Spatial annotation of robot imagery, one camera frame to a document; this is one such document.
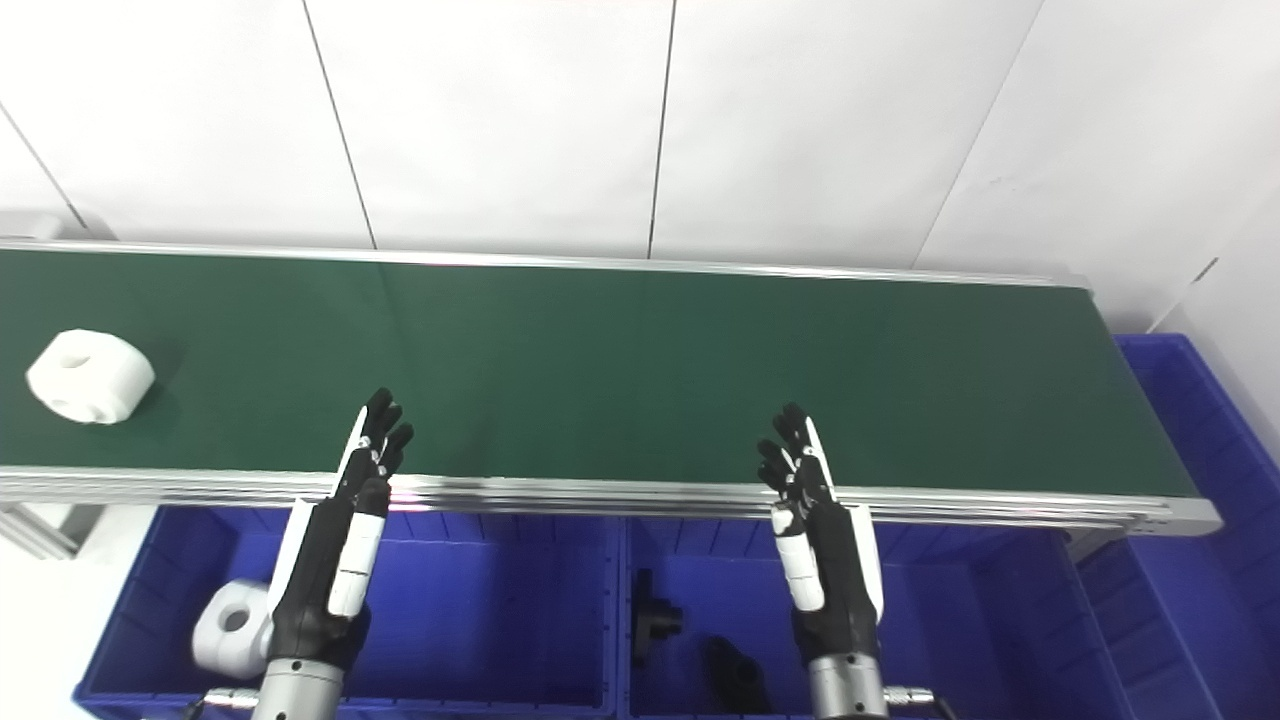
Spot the white cylindrical plastic part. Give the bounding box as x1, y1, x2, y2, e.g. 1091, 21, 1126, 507
25, 329, 157, 426
191, 579, 277, 682

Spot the blue plastic bin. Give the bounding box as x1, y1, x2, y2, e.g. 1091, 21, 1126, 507
1075, 333, 1280, 720
72, 505, 627, 720
620, 515, 1133, 720

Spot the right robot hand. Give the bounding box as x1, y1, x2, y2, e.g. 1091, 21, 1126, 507
756, 402, 887, 663

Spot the aluminium conveyor leg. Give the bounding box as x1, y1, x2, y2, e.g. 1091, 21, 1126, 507
0, 500, 107, 561

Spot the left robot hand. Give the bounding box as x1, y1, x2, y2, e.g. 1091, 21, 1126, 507
266, 387, 416, 671

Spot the black plastic part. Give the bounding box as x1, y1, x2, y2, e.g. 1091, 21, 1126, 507
630, 567, 687, 667
704, 634, 772, 717

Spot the green conveyor belt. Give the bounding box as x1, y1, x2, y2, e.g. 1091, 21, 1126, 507
0, 238, 1224, 537

